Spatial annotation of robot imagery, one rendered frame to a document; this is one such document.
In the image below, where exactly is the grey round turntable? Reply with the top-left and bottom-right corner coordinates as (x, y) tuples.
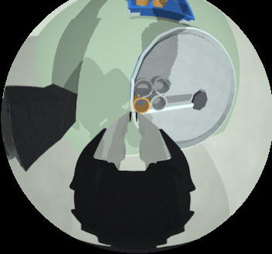
(130, 27), (236, 150)

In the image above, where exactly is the blue rectangular crate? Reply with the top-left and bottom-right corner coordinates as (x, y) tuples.
(127, 0), (195, 24)

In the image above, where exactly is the grey metal sleeve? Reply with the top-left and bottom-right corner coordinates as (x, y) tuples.
(151, 76), (172, 95)
(134, 77), (154, 97)
(148, 91), (168, 111)

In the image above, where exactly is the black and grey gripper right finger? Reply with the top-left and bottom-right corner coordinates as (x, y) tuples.
(135, 111), (196, 192)

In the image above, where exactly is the bronze bushing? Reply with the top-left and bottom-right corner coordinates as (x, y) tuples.
(152, 0), (167, 8)
(136, 0), (149, 6)
(133, 94), (151, 113)

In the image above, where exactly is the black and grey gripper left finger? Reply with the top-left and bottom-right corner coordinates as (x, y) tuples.
(70, 111), (131, 191)

